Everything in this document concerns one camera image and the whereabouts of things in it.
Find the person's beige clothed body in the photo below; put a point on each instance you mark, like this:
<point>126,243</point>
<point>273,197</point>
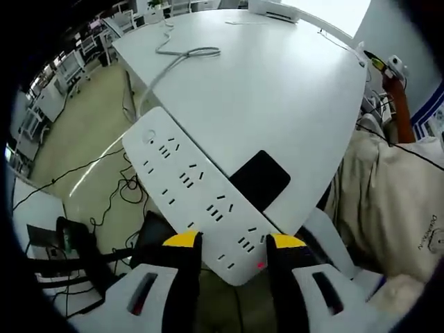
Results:
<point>381,194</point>

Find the white table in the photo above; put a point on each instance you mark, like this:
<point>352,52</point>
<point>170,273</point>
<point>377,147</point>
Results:
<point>260,97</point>

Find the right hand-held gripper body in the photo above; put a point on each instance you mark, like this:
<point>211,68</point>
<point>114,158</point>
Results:
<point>397,66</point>

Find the row of white office chairs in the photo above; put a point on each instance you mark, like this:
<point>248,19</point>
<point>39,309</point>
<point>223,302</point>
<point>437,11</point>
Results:
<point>71,66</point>

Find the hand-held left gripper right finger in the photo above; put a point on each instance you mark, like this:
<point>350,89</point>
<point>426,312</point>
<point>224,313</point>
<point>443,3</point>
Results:
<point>305,305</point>

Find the white power strip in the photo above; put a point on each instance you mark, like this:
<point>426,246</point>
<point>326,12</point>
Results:
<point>204,194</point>

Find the blue white banner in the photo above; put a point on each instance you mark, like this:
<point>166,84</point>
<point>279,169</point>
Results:
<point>430,114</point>

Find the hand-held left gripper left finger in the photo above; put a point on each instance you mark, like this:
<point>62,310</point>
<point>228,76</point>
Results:
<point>163,305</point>

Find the white printer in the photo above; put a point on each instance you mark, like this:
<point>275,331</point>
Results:
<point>274,8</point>

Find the black device with green light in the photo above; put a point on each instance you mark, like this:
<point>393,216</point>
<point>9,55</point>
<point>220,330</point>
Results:
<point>74,237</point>

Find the bright window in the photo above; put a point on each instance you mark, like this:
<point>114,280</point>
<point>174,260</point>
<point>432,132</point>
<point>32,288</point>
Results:
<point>329,14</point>

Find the white partition panel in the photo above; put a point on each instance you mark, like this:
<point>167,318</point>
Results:
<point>34,215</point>

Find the green potted plant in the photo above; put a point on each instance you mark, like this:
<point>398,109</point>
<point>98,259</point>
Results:
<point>155,3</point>

